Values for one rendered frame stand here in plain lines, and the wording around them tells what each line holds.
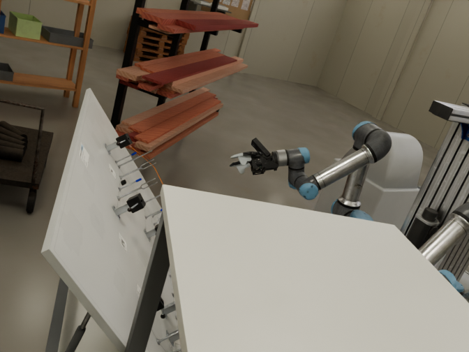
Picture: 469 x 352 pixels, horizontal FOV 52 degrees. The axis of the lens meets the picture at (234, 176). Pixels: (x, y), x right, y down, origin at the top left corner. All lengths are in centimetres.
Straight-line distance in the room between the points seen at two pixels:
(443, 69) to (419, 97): 86
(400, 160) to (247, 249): 376
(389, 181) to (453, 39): 846
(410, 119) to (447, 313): 1208
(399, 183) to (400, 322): 383
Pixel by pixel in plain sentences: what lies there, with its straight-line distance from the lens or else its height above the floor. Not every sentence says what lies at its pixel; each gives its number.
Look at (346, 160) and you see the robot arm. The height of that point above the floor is 165.
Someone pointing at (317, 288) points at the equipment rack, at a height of 185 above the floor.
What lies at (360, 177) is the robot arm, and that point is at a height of 155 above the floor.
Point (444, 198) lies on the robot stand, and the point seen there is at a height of 163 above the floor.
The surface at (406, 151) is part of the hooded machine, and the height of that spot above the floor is 130.
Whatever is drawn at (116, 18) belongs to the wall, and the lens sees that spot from 1167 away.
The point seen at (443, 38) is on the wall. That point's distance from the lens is 1277.
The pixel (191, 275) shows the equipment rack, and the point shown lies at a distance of 66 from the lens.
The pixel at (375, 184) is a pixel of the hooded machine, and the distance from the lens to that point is 441.
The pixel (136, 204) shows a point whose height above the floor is 153.
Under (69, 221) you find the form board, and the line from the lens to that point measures 116.
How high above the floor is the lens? 222
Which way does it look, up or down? 21 degrees down
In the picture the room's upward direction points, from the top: 18 degrees clockwise
